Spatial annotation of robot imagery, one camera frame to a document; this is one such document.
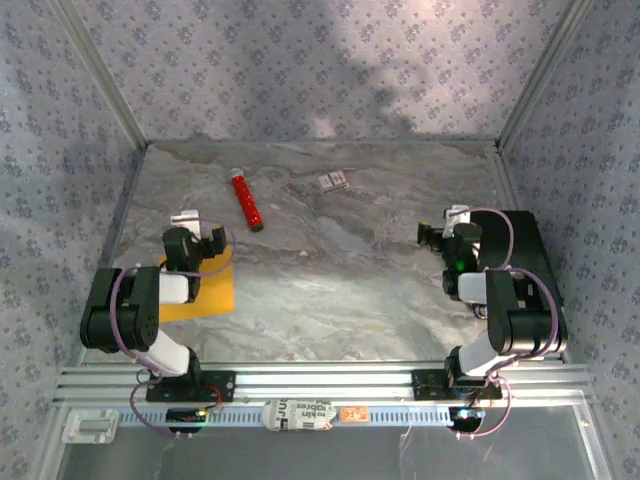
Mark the orange cloth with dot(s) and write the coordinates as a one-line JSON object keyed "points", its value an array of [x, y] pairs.
{"points": [[215, 295]]}

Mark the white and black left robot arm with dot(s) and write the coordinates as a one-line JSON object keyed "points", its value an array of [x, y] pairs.
{"points": [[175, 289]]}

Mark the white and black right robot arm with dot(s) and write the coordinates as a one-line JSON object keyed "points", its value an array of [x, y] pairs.
{"points": [[472, 287]]}

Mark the red glitter tube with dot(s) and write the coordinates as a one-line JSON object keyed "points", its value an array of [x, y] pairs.
{"points": [[246, 200]]}

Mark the black hard case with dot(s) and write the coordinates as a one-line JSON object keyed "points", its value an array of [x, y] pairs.
{"points": [[525, 240]]}

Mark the small card box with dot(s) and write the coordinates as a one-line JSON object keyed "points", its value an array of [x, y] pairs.
{"points": [[332, 181]]}

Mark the black left controller board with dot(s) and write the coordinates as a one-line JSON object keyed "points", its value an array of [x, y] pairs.
{"points": [[185, 415]]}

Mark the black controller board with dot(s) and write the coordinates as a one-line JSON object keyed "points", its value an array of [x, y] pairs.
{"points": [[465, 417], [185, 415]]}

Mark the black right controller board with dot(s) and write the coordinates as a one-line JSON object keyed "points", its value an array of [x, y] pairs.
{"points": [[465, 417]]}

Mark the newspaper wrapped roll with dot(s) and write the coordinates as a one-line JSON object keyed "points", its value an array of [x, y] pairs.
{"points": [[300, 415]]}

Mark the orange label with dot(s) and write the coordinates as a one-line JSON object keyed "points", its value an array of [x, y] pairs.
{"points": [[354, 414]]}

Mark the clear acrylic panel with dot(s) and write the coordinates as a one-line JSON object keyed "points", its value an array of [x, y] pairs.
{"points": [[325, 455]]}

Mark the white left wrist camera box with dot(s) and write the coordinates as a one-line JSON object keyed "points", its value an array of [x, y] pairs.
{"points": [[186, 220]]}

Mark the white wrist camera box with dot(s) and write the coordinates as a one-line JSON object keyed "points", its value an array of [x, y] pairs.
{"points": [[186, 220], [457, 215]]}

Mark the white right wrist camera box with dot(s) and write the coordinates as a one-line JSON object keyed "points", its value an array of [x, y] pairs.
{"points": [[457, 215]]}

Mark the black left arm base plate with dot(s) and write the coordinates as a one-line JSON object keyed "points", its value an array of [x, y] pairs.
{"points": [[225, 385]]}

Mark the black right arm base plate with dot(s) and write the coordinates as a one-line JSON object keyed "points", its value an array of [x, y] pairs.
{"points": [[425, 385]]}

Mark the aluminium mounting rail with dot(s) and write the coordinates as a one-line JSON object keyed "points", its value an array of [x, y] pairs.
{"points": [[325, 382]]}

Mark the aluminium frame post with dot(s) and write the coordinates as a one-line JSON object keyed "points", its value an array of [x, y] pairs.
{"points": [[103, 75], [541, 75]]}

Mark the white plastic bracket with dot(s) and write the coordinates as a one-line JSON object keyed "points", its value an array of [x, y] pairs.
{"points": [[91, 426]]}

